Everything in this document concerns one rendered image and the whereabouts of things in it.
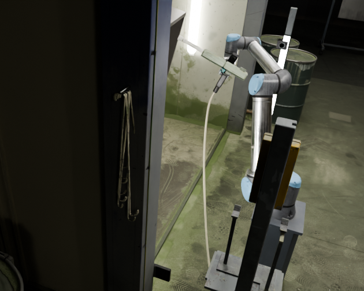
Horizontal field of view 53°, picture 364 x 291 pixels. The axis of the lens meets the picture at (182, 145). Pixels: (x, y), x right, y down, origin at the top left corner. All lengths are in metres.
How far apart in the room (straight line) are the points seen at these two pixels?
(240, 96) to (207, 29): 0.83
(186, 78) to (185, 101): 0.30
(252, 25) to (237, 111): 0.99
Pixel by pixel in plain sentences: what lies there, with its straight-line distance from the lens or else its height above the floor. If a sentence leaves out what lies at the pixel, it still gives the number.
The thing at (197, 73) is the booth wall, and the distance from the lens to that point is 4.35.
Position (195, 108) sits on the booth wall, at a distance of 4.51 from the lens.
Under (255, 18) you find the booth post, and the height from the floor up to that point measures 1.37.
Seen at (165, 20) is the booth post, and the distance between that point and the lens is 1.32.
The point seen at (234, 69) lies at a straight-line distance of 2.32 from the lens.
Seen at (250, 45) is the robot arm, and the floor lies 1.47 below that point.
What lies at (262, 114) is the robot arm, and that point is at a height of 1.25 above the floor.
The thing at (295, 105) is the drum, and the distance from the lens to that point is 4.84.
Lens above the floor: 2.11
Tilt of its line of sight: 31 degrees down
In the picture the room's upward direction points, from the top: 6 degrees clockwise
